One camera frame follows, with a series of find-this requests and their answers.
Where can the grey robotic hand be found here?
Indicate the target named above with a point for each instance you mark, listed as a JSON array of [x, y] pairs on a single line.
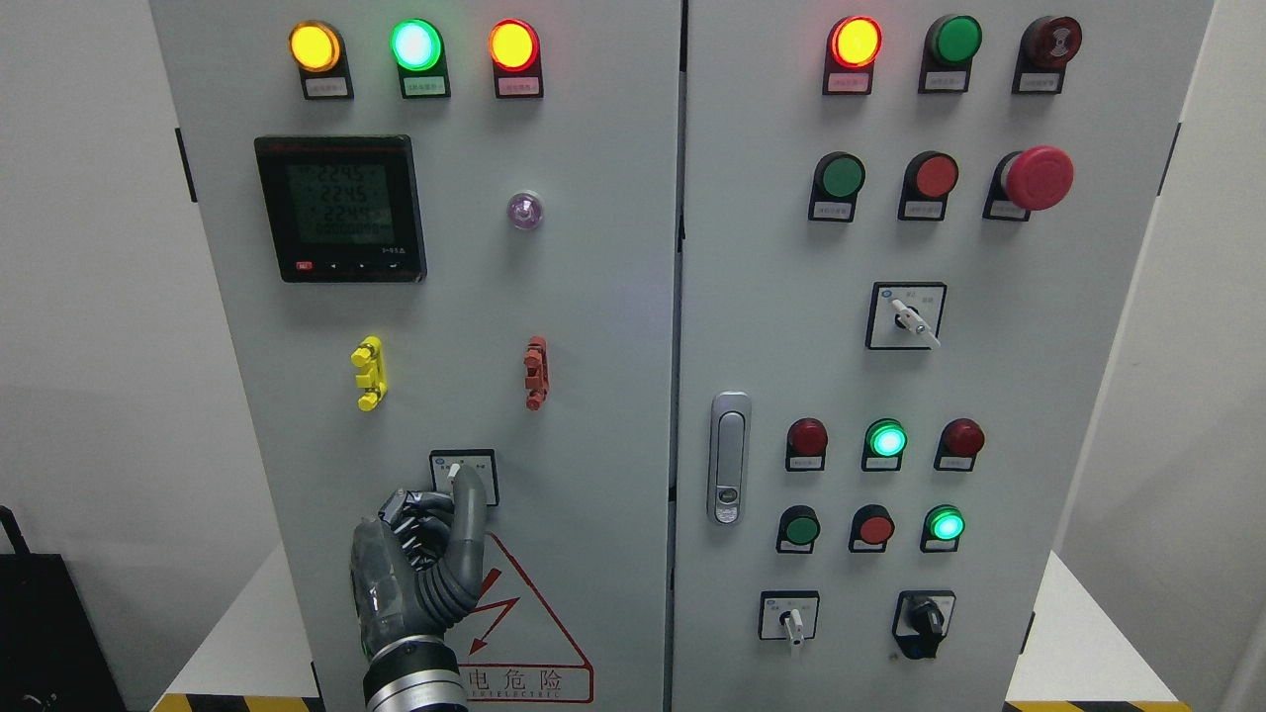
[[416, 568]]

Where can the white selector switch door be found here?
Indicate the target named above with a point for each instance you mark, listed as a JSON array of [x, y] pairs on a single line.
[[480, 461]]

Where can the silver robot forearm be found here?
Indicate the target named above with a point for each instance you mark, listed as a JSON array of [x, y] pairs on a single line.
[[416, 673]]

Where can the small purple dome light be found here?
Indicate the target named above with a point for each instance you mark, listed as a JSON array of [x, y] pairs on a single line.
[[525, 210]]

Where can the yellow indicator light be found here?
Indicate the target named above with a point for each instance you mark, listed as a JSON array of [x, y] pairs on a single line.
[[319, 51]]

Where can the red electric hazard warning sticker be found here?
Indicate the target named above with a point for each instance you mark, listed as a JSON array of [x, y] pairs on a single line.
[[513, 647]]

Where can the yellow terminal connector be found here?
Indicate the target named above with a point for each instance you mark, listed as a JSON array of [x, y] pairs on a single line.
[[367, 359]]

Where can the red terminal connector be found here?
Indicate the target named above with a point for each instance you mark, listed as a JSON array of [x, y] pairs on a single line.
[[537, 373]]

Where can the black digital power meter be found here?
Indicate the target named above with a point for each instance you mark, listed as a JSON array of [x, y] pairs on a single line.
[[343, 208]]

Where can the green push button lower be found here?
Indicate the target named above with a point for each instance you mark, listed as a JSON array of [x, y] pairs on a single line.
[[798, 529]]

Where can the green push button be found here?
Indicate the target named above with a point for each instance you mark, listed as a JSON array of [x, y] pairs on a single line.
[[798, 529], [835, 186]]

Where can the dark red light left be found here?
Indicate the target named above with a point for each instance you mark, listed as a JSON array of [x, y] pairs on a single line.
[[807, 442]]

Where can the dark red light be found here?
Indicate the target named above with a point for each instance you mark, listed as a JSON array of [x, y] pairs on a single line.
[[960, 443], [807, 442]]

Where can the grey electrical cabinet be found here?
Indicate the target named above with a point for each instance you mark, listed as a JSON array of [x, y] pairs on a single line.
[[673, 151]]

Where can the red push button lower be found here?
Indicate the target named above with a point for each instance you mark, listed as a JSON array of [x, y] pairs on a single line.
[[872, 528]]

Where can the red push button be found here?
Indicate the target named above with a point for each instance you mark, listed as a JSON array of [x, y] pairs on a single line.
[[872, 528], [927, 183]]

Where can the lit green light middle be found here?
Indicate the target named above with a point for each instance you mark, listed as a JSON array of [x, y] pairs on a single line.
[[883, 446]]

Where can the lit green indicator light top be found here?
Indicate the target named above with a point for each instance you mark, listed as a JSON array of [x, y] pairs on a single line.
[[420, 54]]

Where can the lit green light lower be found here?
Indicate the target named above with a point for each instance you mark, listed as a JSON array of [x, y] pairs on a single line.
[[942, 529]]

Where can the red-rimmed lit light left door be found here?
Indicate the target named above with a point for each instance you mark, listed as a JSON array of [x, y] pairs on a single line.
[[515, 51]]

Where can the dark red light right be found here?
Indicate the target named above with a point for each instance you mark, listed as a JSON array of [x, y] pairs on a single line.
[[960, 443]]

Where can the green push button upper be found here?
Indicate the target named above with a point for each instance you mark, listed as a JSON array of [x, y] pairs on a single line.
[[835, 186]]

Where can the red push button upper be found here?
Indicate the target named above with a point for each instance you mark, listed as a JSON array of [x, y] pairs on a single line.
[[927, 183]]

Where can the red lit light right door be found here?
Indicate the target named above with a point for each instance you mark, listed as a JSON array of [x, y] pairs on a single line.
[[851, 49]]

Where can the red emergency stop mushroom button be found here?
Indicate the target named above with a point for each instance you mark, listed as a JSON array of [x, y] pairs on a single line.
[[1027, 181]]

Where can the unlit green indicator light top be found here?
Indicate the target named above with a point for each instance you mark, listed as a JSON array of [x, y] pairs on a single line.
[[950, 45]]

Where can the dark red buzzer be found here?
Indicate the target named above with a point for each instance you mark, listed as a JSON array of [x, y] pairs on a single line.
[[1048, 45]]

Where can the silver door handle lock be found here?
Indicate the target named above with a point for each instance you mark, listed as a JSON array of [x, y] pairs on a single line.
[[728, 455]]

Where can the white selector switch lower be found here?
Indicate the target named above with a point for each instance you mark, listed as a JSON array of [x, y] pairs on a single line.
[[789, 616]]

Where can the white selector switch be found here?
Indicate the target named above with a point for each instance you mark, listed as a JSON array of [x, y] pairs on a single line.
[[789, 616], [905, 315]]

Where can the black rotary selector switch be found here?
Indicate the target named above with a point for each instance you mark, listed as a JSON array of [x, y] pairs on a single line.
[[921, 622]]

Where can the white selector switch upper right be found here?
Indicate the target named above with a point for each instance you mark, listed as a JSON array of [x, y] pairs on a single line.
[[905, 315]]

